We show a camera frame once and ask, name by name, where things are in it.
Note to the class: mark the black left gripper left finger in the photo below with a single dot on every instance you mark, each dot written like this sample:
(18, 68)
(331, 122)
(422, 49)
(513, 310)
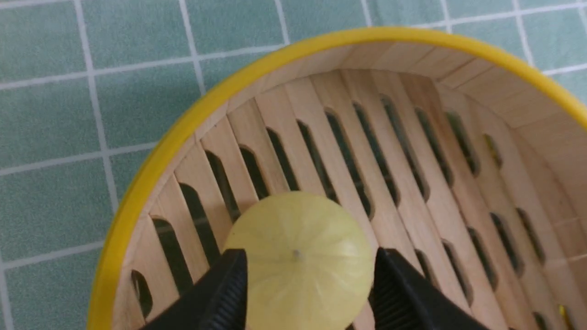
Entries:
(217, 301)

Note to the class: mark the yellow steamed bun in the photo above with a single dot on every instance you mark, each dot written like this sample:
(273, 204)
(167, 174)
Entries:
(310, 266)

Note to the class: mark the yellow-rimmed bamboo steamer basket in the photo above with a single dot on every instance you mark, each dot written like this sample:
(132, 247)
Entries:
(462, 157)

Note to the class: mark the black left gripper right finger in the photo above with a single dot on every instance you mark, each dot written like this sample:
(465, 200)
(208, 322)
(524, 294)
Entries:
(402, 299)

